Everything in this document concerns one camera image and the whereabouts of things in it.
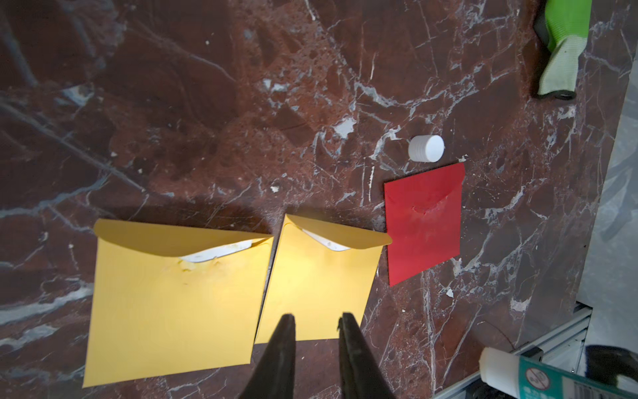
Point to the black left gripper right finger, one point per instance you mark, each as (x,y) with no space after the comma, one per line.
(360,374)

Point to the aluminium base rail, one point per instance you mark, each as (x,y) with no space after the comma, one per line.
(563,347)

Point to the small yellow envelope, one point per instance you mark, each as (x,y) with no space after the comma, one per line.
(171,299)

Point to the white glue stick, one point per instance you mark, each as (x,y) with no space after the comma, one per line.
(523,377)

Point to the green work glove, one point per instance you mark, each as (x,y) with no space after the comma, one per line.
(563,27)

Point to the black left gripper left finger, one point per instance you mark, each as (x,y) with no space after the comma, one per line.
(275,373)

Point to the red envelope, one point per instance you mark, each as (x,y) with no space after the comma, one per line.
(423,218)

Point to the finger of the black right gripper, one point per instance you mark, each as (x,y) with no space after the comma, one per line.
(604,364)

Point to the white glue stick cap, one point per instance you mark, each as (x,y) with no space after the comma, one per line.
(427,148)

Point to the large yellow envelope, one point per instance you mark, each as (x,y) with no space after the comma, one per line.
(321,270)

